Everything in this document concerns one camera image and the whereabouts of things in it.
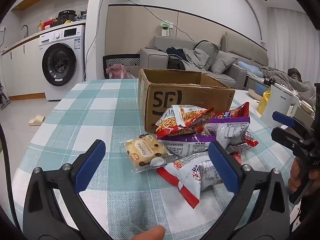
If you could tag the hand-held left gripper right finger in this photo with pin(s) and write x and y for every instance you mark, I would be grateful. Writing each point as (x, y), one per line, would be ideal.
(225, 167)

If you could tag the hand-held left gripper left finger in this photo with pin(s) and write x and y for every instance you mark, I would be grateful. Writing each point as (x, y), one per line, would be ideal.
(90, 165)

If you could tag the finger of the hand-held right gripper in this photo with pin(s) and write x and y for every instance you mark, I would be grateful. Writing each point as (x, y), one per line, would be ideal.
(285, 137)
(283, 118)

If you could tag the small red snack packet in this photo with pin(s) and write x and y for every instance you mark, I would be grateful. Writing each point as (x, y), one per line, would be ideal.
(250, 141)

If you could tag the purple snack packet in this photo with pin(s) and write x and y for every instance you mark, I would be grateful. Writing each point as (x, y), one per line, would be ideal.
(185, 142)
(232, 132)

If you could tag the white and red snack packet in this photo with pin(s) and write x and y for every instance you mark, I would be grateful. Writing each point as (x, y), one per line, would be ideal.
(190, 177)

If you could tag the red packet with blue label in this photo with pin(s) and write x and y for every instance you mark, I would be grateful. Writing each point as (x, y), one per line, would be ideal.
(237, 111)

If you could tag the small cake packet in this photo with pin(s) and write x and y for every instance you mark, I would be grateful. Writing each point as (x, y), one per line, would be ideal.
(142, 152)

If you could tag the red stick snack packet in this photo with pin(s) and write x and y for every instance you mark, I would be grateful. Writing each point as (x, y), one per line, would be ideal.
(185, 120)

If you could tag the brown cardboard box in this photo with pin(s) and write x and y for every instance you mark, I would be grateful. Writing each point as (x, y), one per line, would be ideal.
(195, 97)

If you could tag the person's right hand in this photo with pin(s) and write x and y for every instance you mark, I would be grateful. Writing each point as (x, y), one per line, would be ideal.
(295, 180)

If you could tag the person's left hand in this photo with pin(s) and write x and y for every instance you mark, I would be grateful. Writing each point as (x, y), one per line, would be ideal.
(150, 233)

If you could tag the white kettle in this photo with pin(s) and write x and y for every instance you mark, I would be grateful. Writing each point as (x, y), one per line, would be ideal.
(277, 102)

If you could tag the yellow container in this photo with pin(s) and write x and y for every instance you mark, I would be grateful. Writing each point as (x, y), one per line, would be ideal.
(263, 102)

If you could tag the beige bowl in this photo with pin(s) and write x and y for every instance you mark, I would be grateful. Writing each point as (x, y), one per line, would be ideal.
(253, 95)

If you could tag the grey coat with fur hood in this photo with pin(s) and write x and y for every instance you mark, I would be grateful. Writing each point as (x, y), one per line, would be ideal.
(282, 77)

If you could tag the green checked tablecloth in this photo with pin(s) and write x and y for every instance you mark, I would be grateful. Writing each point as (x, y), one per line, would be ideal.
(100, 110)

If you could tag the blue pillow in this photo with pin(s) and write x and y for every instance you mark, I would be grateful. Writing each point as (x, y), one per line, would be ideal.
(250, 68)

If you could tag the beige slipper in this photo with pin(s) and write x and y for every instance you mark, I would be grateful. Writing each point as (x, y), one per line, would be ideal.
(37, 120)

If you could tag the grey pillow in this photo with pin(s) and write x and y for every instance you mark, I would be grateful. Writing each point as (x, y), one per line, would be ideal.
(223, 61)
(210, 48)

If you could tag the white curtain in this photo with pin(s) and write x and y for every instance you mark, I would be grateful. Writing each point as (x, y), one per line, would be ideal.
(287, 35)

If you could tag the pink bag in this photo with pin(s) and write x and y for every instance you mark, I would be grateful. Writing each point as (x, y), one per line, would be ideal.
(117, 71)

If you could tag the white washing machine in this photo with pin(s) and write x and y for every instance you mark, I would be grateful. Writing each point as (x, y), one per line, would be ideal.
(65, 62)

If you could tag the patterned chair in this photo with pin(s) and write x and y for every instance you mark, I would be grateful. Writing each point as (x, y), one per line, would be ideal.
(122, 60)

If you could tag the white counter cabinet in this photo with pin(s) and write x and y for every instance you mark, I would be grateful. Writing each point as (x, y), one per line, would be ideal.
(22, 70)

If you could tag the dark jacket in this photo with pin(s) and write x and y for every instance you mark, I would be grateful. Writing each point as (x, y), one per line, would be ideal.
(176, 61)

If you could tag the grey sofa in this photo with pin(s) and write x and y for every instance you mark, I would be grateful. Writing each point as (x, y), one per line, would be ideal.
(152, 60)

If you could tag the red box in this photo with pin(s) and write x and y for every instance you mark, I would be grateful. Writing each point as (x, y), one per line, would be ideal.
(48, 25)

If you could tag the yellow bottle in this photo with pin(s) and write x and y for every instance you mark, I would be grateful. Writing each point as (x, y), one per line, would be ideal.
(40, 26)

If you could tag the black cooker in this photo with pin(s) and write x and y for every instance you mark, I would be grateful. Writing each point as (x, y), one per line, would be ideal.
(66, 17)

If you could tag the grey bag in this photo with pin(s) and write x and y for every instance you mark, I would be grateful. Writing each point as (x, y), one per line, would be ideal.
(81, 15)

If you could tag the kitchen faucet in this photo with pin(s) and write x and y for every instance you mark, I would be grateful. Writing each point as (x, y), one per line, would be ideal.
(25, 30)

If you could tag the green and white wall device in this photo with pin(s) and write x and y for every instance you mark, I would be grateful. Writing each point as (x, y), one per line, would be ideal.
(165, 28)

